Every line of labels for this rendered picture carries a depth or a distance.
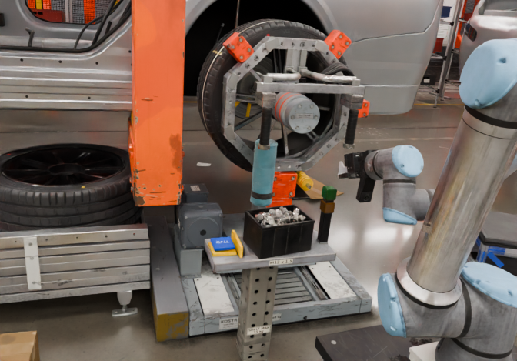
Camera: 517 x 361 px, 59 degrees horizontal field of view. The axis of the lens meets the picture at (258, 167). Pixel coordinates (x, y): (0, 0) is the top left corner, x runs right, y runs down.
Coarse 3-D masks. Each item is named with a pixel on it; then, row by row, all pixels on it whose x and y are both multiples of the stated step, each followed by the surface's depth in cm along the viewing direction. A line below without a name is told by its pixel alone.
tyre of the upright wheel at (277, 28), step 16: (256, 32) 178; (272, 32) 180; (288, 32) 182; (304, 32) 184; (320, 32) 187; (224, 48) 181; (208, 64) 190; (224, 64) 179; (208, 80) 181; (208, 96) 182; (208, 112) 184; (208, 128) 187; (224, 144) 190; (240, 160) 195
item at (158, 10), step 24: (144, 0) 140; (168, 0) 143; (144, 24) 143; (168, 24) 145; (144, 48) 145; (168, 48) 147; (144, 72) 148; (168, 72) 150; (144, 96) 150; (168, 96) 153; (144, 120) 153; (168, 120) 155; (144, 144) 156; (168, 144) 158; (144, 168) 159; (168, 168) 161; (144, 192) 162; (168, 192) 164
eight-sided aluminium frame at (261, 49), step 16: (256, 48) 174; (272, 48) 174; (304, 48) 178; (320, 48) 179; (240, 64) 174; (256, 64) 174; (224, 80) 177; (224, 96) 179; (224, 112) 178; (336, 112) 196; (224, 128) 179; (336, 128) 196; (240, 144) 183; (320, 144) 199; (288, 160) 197; (304, 160) 197
